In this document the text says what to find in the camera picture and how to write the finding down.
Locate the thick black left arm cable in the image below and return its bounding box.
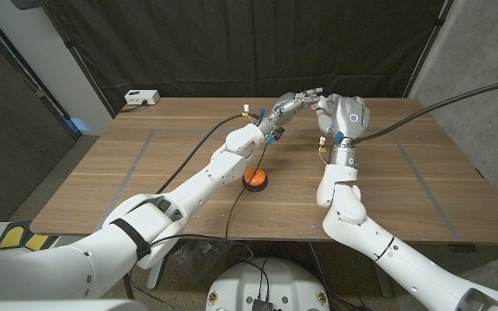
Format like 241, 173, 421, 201
156, 111, 262, 195

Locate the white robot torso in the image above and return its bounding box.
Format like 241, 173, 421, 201
205, 257, 331, 311

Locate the dark door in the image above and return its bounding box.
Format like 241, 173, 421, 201
0, 8, 81, 225

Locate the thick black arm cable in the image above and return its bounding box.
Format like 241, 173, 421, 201
350, 77, 498, 146
156, 111, 262, 195

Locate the black backdrop cloth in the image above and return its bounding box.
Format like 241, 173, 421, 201
41, 0, 454, 117

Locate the black electronics box on torso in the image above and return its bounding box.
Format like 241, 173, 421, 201
252, 297, 275, 311

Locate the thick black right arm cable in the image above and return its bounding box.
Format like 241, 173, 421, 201
350, 77, 498, 146

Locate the orange button with black base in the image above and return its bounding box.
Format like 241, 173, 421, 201
241, 168, 270, 194

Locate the white power outlet box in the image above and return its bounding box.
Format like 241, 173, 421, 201
124, 89, 161, 106

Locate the yellow and black foot pedal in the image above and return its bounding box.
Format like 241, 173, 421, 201
0, 220, 60, 252

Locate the grey table leg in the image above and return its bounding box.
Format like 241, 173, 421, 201
372, 263, 393, 299
146, 254, 168, 290

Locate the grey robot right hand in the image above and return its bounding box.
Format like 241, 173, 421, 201
315, 93, 371, 146

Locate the clear plastic bag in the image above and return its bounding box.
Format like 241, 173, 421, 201
170, 239, 233, 282

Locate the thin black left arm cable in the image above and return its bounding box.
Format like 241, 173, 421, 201
149, 142, 272, 264

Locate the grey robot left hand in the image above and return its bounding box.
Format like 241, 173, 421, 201
257, 87, 324, 137

